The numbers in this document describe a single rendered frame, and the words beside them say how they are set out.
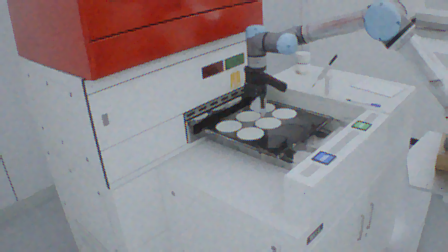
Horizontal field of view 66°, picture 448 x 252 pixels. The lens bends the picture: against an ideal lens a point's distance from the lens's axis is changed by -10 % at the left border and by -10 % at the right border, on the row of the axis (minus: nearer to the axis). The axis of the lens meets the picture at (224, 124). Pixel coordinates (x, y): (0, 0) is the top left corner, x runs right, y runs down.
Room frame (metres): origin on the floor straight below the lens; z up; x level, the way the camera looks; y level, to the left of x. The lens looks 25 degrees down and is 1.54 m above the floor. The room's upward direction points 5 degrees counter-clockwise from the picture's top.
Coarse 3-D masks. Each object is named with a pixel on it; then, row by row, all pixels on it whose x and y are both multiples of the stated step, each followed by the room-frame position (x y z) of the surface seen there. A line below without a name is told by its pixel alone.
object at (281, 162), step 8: (216, 136) 1.36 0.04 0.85; (224, 144) 1.33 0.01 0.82; (232, 144) 1.29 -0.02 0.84; (248, 152) 1.24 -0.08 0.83; (256, 152) 1.21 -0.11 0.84; (264, 160) 1.18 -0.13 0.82; (272, 160) 1.16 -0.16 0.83; (280, 160) 1.13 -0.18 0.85; (288, 160) 1.12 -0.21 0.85; (288, 168) 1.11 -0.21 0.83
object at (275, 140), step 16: (240, 112) 1.46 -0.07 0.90; (304, 112) 1.40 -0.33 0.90; (208, 128) 1.33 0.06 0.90; (240, 128) 1.30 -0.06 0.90; (272, 128) 1.28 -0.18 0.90; (288, 128) 1.27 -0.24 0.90; (304, 128) 1.26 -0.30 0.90; (256, 144) 1.17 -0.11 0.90; (272, 144) 1.16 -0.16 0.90; (288, 144) 1.15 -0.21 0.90
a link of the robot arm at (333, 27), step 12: (396, 0) 1.19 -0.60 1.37; (360, 12) 1.27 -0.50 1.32; (312, 24) 1.37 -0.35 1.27; (324, 24) 1.33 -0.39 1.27; (336, 24) 1.30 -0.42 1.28; (348, 24) 1.27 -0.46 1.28; (360, 24) 1.25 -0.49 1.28; (300, 36) 1.38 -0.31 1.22; (312, 36) 1.36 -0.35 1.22; (324, 36) 1.33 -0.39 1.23; (336, 36) 1.32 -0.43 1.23
